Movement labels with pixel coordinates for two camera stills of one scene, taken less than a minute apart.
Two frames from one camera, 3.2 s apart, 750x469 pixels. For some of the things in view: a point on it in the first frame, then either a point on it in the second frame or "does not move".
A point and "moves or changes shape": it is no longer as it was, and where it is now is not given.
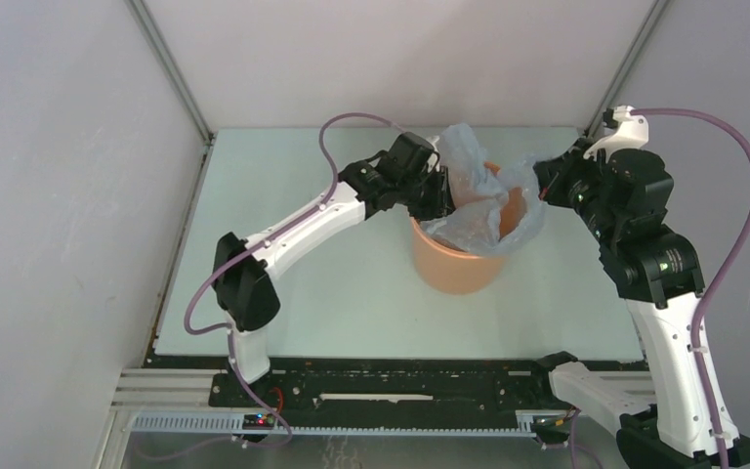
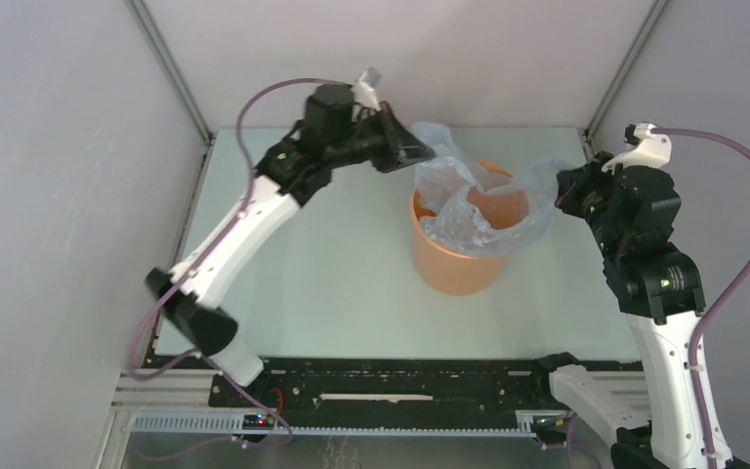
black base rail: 404,384 does not move
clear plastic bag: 493,210 moves or changes shape
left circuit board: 262,421 does not move
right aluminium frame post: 639,41 does not move
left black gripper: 441,203 to 401,148
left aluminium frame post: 169,67 does not move
